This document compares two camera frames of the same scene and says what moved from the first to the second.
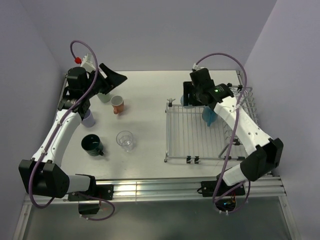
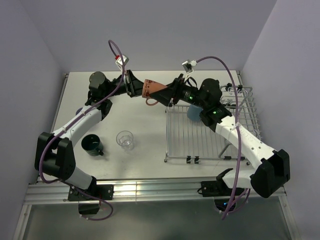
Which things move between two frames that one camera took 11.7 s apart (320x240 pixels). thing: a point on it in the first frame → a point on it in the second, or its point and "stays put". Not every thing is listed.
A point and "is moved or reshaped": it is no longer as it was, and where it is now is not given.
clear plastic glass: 125,139 stays put
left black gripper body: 101,85 → 130,86
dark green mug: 92,144 stays put
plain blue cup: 182,103 is moved or reshaped
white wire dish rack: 188,138 stays put
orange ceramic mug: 117,103 → 149,86
